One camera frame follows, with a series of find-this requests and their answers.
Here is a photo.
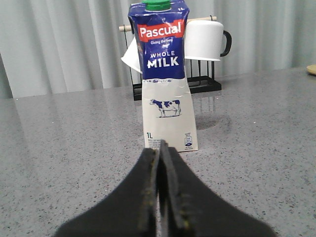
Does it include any black wire mug rack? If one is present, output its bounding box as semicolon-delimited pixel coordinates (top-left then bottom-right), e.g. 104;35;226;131
118;15;222;101

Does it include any white mug black handle left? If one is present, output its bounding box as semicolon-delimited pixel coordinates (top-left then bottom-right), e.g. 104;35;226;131
121;37;142;73

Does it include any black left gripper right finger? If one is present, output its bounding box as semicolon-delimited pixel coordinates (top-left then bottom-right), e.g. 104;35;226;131
159;141;276;237

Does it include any wooden mug tree stand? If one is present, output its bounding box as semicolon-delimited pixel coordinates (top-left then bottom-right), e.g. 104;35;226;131
306;64;316;76

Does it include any white mug black handle right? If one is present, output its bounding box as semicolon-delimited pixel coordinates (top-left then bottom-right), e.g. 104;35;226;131
184;20;232;61

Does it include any white mug black handle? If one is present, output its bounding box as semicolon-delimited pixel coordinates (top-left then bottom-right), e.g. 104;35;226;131
121;37;142;73
184;20;232;61

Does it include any Pascual whole milk carton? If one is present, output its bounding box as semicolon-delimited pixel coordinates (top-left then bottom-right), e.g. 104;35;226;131
128;0;198;152

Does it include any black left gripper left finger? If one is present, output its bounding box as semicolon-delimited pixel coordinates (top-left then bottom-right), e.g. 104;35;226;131
55;149;159;237

